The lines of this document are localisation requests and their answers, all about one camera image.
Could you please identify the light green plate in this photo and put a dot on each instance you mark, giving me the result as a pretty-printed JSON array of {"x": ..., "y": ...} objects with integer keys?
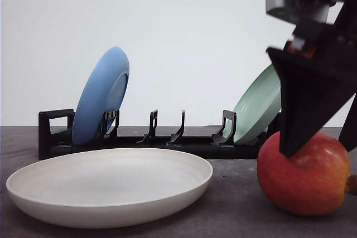
[{"x": 260, "y": 103}]

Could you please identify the blue plate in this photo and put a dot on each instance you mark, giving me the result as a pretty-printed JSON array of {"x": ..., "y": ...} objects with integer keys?
[{"x": 103, "y": 90}]

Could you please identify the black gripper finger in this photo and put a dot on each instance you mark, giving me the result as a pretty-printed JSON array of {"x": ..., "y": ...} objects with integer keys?
[
  {"x": 348, "y": 135},
  {"x": 312, "y": 92}
]

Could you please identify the white plate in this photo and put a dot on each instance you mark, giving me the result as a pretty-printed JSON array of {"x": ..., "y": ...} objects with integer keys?
[{"x": 107, "y": 188}]

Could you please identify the red pomegranate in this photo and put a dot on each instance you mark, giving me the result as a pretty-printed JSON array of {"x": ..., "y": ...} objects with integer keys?
[{"x": 311, "y": 182}]

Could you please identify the black plate rack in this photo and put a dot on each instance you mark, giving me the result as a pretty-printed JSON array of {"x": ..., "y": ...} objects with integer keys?
[{"x": 220, "y": 146}]

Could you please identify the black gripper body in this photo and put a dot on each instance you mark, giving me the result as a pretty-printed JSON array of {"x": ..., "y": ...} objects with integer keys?
[{"x": 331, "y": 47}]

